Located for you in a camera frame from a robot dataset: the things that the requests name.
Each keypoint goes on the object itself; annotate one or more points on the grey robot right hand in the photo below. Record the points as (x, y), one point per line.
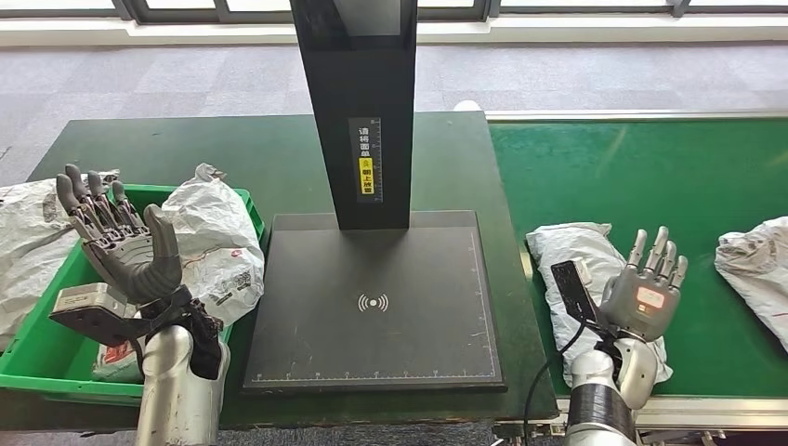
(640, 301)

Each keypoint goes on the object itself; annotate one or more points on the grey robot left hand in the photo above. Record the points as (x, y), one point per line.
(135, 264)

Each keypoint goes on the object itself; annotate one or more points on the white parcel black red print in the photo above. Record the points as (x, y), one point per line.
(209, 246)

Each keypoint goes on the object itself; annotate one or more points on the plain grey parcel bag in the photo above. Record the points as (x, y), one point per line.
(572, 258)

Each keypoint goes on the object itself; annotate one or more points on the white parcel red building print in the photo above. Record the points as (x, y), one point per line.
(757, 271)

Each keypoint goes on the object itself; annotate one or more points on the white black-print parcel bag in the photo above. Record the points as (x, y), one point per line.
(24, 258)

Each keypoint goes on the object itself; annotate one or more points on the green conveyor belt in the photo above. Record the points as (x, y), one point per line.
(615, 172)

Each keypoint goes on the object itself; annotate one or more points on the black inbound scanner machine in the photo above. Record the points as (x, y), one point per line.
(369, 344)

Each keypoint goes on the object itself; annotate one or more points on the white round conveyor cap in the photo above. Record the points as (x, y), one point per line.
(466, 105)

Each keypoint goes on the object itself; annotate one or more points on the green plastic crate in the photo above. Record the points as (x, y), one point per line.
(43, 363)

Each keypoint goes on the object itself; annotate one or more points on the black yellow instruction label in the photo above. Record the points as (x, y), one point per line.
(366, 175)

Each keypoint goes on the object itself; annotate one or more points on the white window sill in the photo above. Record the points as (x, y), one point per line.
(554, 31)

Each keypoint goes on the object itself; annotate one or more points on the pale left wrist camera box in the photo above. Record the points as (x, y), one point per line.
(86, 298)

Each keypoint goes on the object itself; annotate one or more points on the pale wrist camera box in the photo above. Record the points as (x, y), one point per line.
(86, 298)
(572, 289)

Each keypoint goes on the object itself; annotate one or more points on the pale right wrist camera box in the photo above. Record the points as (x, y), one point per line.
(572, 289)

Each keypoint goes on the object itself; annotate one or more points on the dark window frame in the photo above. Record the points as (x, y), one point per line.
(185, 17)

